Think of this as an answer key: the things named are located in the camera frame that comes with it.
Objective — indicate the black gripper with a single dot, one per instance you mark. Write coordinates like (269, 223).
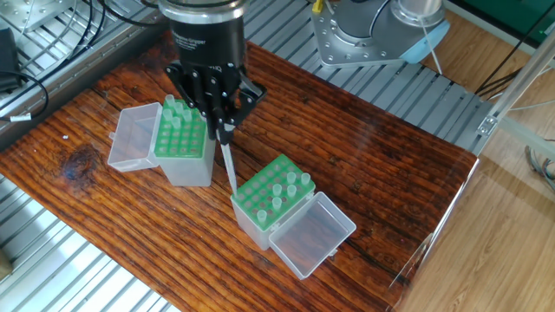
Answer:
(206, 48)

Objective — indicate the clear tip box with tips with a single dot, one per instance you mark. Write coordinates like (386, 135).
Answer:
(186, 169)

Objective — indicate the clear tip box green rack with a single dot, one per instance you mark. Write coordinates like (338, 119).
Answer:
(251, 221)

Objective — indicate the silver robot mounting plate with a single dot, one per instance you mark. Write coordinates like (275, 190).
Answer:
(334, 43)

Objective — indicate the glossy brown wooden board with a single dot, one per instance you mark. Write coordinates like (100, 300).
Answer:
(390, 173)

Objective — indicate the black electronic box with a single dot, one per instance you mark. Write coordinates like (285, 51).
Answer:
(7, 56)

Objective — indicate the aluminium frame post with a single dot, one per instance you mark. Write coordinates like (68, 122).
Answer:
(512, 95)

